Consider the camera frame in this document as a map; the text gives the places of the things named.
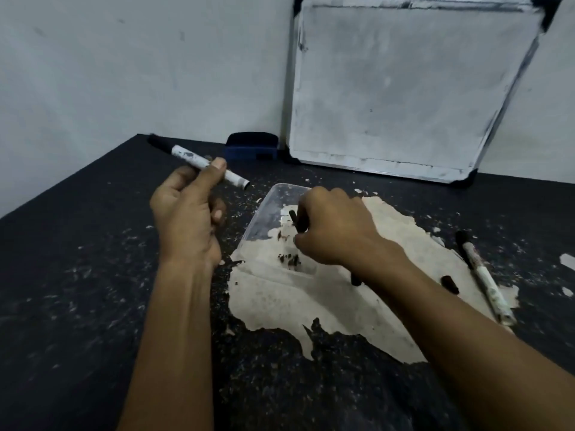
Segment person's right hand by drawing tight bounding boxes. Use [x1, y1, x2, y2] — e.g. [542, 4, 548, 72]
[293, 187, 397, 277]

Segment worn white marker black cap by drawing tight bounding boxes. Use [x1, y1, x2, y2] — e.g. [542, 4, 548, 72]
[147, 133, 251, 192]

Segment person's right forearm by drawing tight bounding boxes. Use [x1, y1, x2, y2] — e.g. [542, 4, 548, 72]
[351, 240, 575, 431]

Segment person's left hand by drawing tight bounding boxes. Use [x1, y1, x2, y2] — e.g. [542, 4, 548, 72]
[149, 158, 228, 271]

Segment person's left forearm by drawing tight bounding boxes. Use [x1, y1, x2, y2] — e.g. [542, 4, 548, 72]
[116, 259, 224, 431]

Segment stained white marker black cap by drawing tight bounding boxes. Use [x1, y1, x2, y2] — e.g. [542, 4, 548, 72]
[455, 230, 518, 326]

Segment clear plastic container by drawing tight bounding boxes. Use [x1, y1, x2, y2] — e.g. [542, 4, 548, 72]
[236, 183, 325, 278]

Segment dark crumbs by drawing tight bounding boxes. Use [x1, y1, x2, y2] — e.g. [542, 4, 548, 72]
[275, 228, 302, 269]

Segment white whiteboard with metal frame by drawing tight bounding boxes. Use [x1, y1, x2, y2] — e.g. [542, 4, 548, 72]
[283, 0, 563, 188]

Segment blue whiteboard eraser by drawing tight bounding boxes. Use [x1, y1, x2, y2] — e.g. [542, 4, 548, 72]
[223, 132, 279, 163]

